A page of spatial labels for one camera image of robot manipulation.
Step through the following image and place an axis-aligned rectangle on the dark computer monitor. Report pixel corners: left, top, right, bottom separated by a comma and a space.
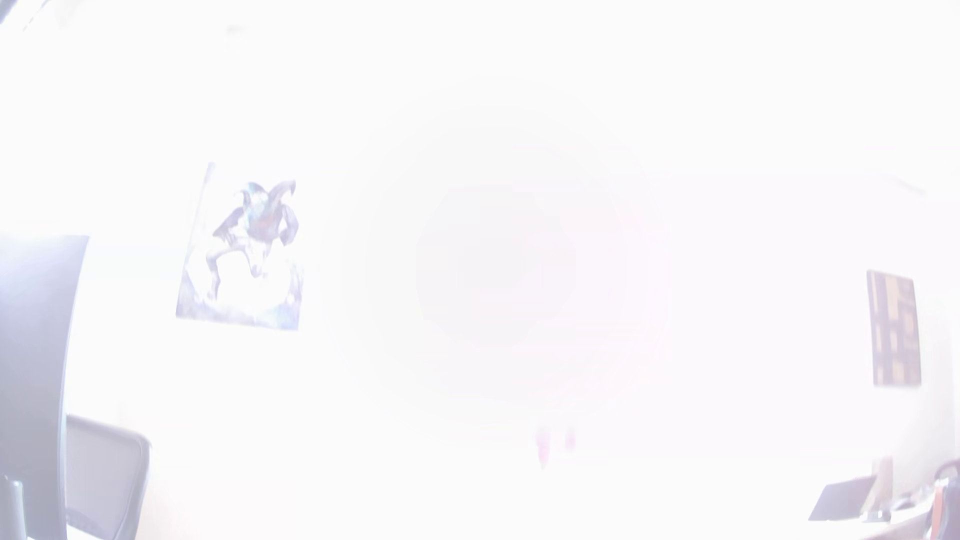
0, 233, 90, 540

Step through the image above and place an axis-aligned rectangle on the jester wall poster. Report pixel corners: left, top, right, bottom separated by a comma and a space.
175, 161, 306, 332

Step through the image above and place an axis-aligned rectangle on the grey office chair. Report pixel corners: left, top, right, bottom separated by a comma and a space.
65, 414, 152, 540

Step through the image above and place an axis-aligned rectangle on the grey laptop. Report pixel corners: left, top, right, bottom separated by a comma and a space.
807, 474, 879, 523

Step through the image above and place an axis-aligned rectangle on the dark patterned wall picture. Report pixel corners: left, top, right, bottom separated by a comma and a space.
865, 269, 923, 389

